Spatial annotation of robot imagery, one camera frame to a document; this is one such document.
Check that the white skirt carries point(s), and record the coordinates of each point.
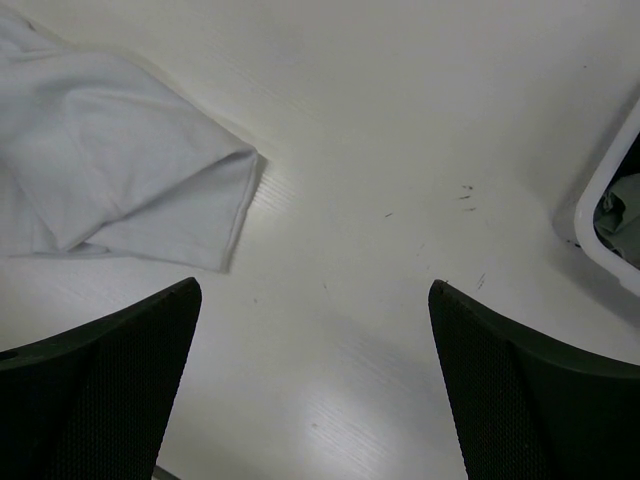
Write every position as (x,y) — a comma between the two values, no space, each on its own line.
(99,158)

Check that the grey skirt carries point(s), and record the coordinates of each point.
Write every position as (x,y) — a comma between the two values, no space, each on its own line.
(616,219)

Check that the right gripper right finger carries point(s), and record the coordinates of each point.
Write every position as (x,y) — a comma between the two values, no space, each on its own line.
(527,406)

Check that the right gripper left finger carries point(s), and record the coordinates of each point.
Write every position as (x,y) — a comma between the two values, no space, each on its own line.
(94,402)

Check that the white laundry basket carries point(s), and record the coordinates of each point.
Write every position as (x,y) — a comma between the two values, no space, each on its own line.
(624,147)

